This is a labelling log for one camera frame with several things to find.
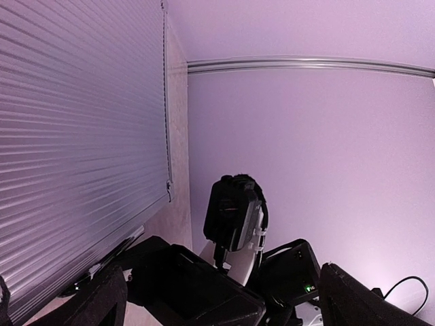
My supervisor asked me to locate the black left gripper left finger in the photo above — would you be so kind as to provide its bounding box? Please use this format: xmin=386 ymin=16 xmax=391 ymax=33
xmin=32 ymin=265 xmax=128 ymax=326

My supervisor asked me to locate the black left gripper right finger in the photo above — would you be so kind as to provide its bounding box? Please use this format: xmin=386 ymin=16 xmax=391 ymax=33
xmin=318 ymin=263 xmax=428 ymax=326

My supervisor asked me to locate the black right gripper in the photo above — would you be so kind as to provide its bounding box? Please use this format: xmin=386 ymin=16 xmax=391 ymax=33
xmin=117 ymin=236 xmax=266 ymax=325

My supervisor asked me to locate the aluminium poker set case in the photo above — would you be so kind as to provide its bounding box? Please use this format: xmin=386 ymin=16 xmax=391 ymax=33
xmin=1 ymin=1 xmax=170 ymax=325

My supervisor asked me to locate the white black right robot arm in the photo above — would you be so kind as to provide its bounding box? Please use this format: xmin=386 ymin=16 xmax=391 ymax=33
xmin=118 ymin=236 xmax=422 ymax=325

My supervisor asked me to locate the right aluminium frame post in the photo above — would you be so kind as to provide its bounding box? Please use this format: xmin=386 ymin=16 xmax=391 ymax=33
xmin=188 ymin=56 xmax=434 ymax=79

